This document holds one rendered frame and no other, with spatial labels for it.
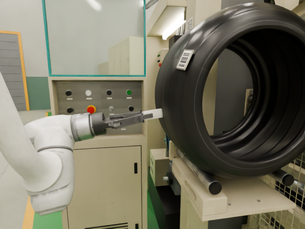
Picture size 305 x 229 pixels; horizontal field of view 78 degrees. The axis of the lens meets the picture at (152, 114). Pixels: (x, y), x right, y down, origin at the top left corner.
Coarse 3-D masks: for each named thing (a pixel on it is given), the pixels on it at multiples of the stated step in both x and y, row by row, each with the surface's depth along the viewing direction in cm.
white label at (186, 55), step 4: (184, 52) 54; (188, 52) 53; (192, 52) 52; (184, 56) 54; (188, 56) 53; (180, 60) 55; (184, 60) 53; (188, 60) 52; (180, 64) 54; (184, 64) 53; (176, 68) 55; (180, 68) 54; (184, 68) 52
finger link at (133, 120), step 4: (132, 116) 61; (136, 116) 61; (140, 116) 61; (116, 120) 59; (120, 120) 59; (124, 120) 59; (128, 120) 60; (132, 120) 60; (136, 120) 61; (120, 124) 60; (124, 124) 60; (128, 124) 60; (116, 128) 58
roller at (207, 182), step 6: (186, 162) 82; (192, 168) 75; (198, 168) 72; (198, 174) 70; (204, 174) 67; (210, 174) 67; (204, 180) 65; (210, 180) 63; (216, 180) 63; (210, 186) 61; (216, 186) 61; (210, 192) 62; (216, 192) 62
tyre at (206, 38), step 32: (192, 32) 57; (224, 32) 53; (256, 32) 77; (288, 32) 56; (192, 64) 53; (256, 64) 87; (288, 64) 78; (160, 96) 66; (192, 96) 54; (256, 96) 90; (288, 96) 82; (192, 128) 56; (256, 128) 91; (288, 128) 78; (192, 160) 62; (224, 160) 60; (256, 160) 64; (288, 160) 65
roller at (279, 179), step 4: (272, 172) 71; (276, 172) 70; (280, 172) 69; (284, 172) 68; (272, 176) 71; (276, 176) 69; (280, 176) 68; (284, 176) 67; (288, 176) 66; (292, 176) 67; (280, 180) 68; (284, 180) 66; (288, 180) 66; (292, 180) 67; (284, 184) 67; (288, 184) 67
